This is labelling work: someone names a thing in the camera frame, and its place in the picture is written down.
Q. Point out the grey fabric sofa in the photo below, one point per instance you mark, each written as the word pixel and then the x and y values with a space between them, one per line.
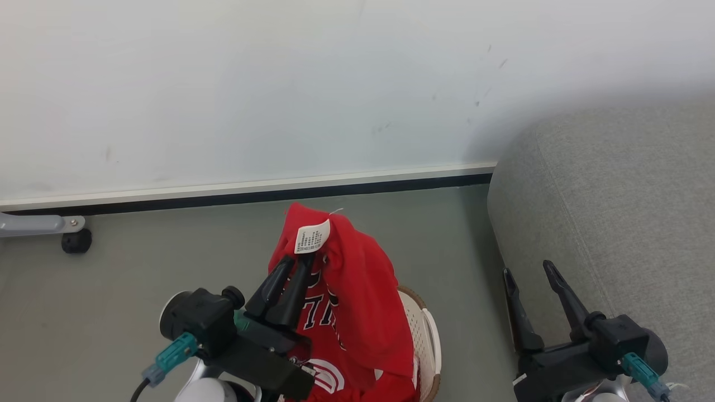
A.
pixel 625 195

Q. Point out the red printed sports shirt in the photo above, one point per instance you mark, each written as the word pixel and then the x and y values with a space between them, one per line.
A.
pixel 357 290

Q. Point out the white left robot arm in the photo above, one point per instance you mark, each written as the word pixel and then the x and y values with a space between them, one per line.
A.
pixel 209 391

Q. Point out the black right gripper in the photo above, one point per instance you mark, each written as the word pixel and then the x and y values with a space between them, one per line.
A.
pixel 581 357

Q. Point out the white and black skirting board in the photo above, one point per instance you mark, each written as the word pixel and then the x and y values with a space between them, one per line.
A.
pixel 251 190

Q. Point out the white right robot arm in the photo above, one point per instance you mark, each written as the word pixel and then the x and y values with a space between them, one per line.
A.
pixel 603 393

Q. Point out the cream perforated laundry basket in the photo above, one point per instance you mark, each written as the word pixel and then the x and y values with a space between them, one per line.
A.
pixel 425 346

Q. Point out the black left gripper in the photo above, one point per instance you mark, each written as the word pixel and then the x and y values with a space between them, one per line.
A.
pixel 251 352

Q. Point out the grey metal frame leg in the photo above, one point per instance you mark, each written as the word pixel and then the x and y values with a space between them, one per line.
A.
pixel 33 224

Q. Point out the black caster wheel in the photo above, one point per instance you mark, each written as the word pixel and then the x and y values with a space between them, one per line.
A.
pixel 76 242

